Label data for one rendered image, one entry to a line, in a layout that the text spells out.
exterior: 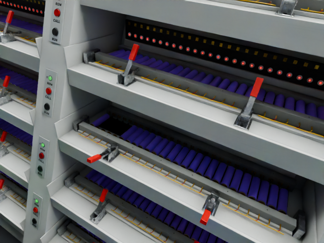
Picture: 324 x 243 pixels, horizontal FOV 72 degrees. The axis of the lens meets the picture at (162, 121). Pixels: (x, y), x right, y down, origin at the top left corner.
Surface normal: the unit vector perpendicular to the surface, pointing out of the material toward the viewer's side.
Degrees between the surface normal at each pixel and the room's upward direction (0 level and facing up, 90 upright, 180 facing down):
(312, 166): 110
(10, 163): 20
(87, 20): 90
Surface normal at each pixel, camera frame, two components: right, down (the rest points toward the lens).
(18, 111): 0.09, -0.81
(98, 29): 0.87, 0.34
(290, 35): -0.48, 0.47
